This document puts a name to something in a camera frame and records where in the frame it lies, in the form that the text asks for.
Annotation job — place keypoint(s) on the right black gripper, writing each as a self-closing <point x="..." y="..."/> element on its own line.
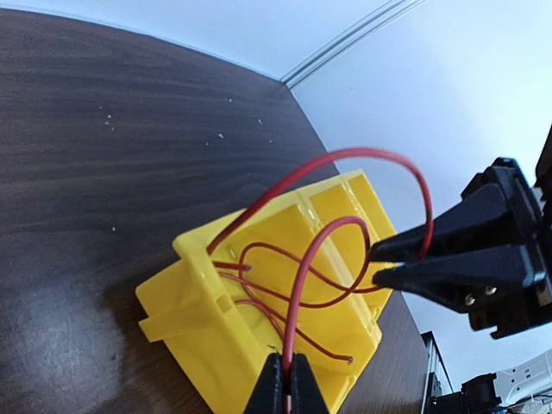
<point x="502" y="279"/>

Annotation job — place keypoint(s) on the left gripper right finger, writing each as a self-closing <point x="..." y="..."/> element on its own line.
<point x="306" y="397"/>

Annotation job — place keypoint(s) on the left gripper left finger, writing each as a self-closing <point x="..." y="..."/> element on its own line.
<point x="267" y="396"/>

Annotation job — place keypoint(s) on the left yellow bin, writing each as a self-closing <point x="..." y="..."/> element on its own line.
<point x="221" y="314"/>

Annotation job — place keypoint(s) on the yellow bin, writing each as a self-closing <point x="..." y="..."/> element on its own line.
<point x="331" y="200"/>
<point x="221" y="314"/>
<point x="369" y="205"/>

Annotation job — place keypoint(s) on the right yellow bin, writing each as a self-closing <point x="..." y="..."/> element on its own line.
<point x="369" y="205"/>

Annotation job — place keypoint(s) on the middle yellow bin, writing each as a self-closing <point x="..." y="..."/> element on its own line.
<point x="331" y="200"/>

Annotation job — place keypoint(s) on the right aluminium frame post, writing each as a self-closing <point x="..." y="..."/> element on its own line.
<point x="379" y="18"/>

